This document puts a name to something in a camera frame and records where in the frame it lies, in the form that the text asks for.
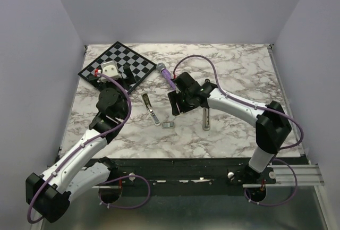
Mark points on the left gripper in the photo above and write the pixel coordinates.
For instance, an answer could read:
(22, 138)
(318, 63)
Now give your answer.
(130, 79)

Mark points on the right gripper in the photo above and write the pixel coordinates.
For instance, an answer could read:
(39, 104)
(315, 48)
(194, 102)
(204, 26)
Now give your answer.
(172, 96)

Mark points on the grey green stapler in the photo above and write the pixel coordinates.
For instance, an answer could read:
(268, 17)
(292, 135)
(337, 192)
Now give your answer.
(150, 110)

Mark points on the grey staple strips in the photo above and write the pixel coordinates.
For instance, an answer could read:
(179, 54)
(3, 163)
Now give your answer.
(168, 125)

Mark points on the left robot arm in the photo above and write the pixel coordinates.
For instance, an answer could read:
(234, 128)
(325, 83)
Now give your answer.
(51, 192)

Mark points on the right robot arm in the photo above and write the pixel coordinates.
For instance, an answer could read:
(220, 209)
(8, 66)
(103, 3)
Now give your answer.
(269, 120)

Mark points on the black grey chessboard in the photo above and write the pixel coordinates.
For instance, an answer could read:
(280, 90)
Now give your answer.
(122, 55)

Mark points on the purple glitter microphone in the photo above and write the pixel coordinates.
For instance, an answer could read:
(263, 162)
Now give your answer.
(161, 68)

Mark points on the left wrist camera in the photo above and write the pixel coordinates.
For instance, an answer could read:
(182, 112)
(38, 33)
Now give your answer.
(110, 69)

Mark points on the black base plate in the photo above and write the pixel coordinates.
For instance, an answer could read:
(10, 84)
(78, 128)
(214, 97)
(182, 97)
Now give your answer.
(165, 177)

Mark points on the aluminium frame rail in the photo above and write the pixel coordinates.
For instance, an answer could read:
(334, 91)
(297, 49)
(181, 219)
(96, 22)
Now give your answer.
(286, 175)

